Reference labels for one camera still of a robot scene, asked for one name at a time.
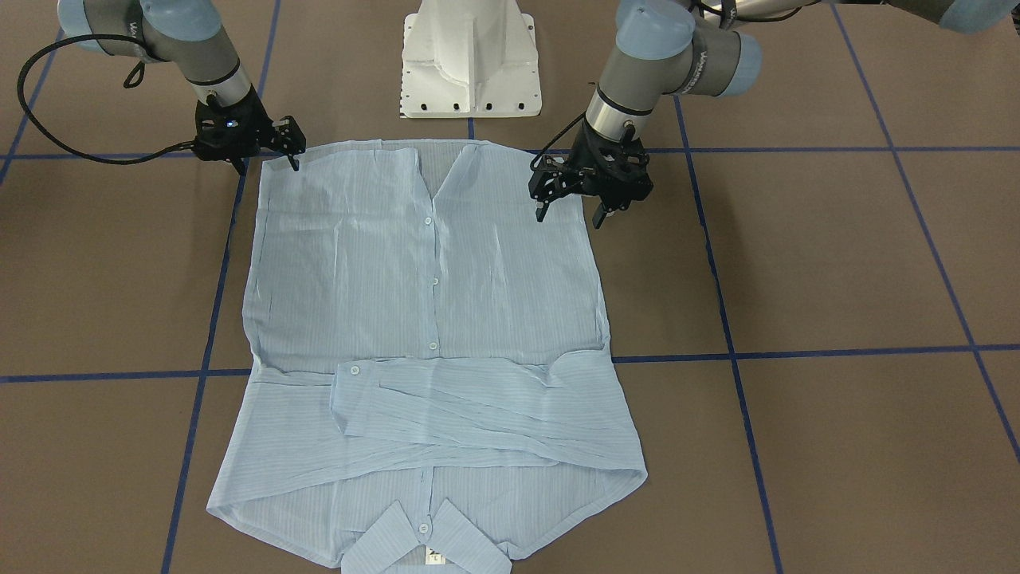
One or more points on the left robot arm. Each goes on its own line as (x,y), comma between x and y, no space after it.
(662,48)

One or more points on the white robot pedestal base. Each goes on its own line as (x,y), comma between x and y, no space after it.
(470,60)

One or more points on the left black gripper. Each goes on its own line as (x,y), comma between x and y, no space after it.
(579,155)

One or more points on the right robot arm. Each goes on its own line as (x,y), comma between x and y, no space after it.
(187,33)

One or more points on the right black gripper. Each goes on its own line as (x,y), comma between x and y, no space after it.
(256,122)

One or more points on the light blue button shirt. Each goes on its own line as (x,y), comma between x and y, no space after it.
(432,387)

